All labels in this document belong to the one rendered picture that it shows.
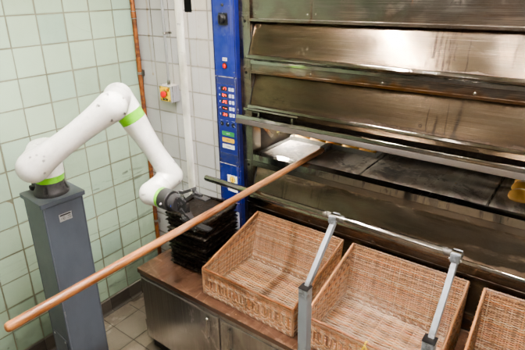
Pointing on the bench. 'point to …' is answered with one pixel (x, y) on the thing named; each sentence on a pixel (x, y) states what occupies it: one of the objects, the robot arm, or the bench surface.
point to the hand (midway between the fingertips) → (207, 214)
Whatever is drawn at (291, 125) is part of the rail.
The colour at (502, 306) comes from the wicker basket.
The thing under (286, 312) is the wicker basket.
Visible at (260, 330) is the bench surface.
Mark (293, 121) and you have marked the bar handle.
